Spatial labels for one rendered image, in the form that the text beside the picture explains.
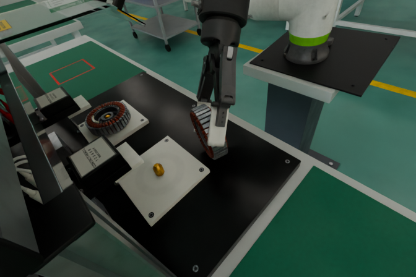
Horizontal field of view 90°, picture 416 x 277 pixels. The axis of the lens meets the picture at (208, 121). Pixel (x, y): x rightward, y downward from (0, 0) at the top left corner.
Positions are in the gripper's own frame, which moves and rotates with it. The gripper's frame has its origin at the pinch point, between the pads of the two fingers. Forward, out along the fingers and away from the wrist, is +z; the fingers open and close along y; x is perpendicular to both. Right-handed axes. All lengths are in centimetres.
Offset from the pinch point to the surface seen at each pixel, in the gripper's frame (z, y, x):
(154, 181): 12.1, -1.9, -9.3
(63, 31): -39, -138, -75
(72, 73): -8, -66, -45
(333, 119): -2, -82, 117
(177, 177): 10.7, -0.9, -4.9
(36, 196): 8.6, 10.9, -24.3
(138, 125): 3.5, -18.2, -14.0
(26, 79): -5, -27, -44
